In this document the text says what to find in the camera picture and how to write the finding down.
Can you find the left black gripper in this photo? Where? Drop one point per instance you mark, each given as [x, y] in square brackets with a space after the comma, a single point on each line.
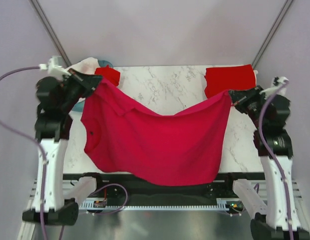
[88, 82]

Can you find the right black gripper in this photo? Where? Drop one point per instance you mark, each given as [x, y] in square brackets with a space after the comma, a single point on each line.
[240, 97]

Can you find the magenta polo shirt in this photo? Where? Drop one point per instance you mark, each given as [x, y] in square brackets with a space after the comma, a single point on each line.
[183, 149]

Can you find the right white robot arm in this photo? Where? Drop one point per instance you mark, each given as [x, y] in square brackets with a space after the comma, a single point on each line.
[276, 218]

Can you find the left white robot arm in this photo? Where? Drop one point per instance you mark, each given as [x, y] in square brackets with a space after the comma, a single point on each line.
[51, 206]

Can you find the white t shirt in basket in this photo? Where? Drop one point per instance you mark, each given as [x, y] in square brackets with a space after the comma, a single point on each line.
[87, 66]

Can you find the folded red t shirt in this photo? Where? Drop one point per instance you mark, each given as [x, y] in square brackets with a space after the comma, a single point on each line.
[220, 79]

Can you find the red t shirt in basket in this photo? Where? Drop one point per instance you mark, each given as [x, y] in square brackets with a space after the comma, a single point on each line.
[107, 72]

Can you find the teal laundry basket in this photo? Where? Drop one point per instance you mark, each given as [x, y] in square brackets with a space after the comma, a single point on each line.
[79, 106]

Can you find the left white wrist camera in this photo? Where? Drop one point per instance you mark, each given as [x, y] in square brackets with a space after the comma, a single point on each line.
[54, 67]

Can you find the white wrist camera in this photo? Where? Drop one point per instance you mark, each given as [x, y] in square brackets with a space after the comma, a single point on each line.
[278, 87]
[54, 67]

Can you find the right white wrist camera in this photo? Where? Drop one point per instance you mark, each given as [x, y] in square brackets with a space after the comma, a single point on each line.
[278, 87]

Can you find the left aluminium corner post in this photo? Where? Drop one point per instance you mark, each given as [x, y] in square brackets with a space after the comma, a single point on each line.
[50, 30]

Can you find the aluminium corner post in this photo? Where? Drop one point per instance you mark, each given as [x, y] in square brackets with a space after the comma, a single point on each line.
[272, 31]
[50, 30]

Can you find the right aluminium corner post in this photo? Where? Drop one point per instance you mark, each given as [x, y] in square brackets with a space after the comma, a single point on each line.
[272, 31]

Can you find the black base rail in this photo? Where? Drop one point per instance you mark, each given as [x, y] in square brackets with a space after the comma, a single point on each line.
[138, 188]

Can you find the white slotted cable duct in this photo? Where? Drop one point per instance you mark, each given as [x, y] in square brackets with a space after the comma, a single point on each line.
[152, 204]

